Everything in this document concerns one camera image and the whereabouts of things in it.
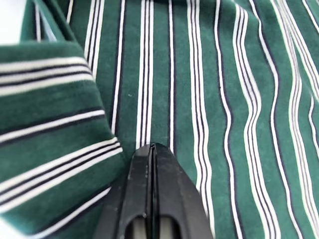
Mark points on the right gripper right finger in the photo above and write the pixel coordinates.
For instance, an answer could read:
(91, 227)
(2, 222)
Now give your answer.
(172, 189)

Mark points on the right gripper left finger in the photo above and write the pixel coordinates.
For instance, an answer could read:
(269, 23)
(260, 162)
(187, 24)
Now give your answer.
(137, 184)

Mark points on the green striped T-shirt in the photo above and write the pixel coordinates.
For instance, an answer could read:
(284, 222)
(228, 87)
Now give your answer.
(199, 87)

